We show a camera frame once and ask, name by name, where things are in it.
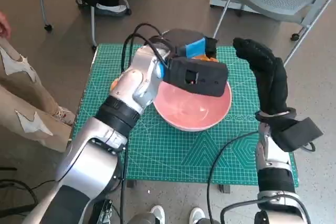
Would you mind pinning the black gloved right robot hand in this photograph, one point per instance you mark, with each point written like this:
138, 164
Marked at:
270, 82

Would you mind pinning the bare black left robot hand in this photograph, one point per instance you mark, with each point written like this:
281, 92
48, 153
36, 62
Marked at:
195, 47

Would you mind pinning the rectangular braided toy bread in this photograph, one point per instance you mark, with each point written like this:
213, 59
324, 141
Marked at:
203, 58

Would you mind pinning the pink bowl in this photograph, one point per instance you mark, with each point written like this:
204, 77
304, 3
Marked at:
189, 111

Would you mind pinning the round toy bread bun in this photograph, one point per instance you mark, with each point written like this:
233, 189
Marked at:
114, 83

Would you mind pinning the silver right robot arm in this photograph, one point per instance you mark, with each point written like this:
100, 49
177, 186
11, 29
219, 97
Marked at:
273, 155

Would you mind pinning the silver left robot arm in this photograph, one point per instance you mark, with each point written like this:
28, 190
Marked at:
86, 166

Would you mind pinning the green cutting mat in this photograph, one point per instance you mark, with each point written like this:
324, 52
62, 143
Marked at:
162, 150

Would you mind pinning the white foot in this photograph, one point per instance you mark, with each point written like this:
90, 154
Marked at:
197, 216
158, 214

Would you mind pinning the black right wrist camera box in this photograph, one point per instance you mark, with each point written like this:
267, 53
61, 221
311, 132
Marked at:
299, 134

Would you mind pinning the black table bracket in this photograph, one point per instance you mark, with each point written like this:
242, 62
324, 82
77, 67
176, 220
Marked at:
130, 184
224, 189

